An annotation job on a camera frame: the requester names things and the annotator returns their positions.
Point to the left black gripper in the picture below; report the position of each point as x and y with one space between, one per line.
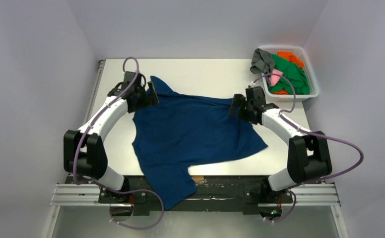
151 98

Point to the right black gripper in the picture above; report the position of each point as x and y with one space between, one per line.
241 108

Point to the dark blue t shirt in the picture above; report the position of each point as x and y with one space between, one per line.
183 131

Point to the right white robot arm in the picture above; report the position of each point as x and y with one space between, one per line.
308 152

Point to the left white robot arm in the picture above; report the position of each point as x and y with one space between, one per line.
84 150

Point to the pink cloth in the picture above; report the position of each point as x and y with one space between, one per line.
274 77

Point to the grey t shirt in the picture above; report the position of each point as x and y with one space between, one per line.
262 62

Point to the green t shirt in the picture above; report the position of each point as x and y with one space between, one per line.
295 76

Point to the orange t shirt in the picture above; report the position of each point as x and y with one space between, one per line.
291 58

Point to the white plastic laundry basket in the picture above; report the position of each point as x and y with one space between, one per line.
300 53

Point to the brown tape piece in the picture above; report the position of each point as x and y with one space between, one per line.
198 179

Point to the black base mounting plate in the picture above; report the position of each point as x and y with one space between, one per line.
216 194

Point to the aluminium frame rail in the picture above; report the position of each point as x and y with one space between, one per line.
88 195

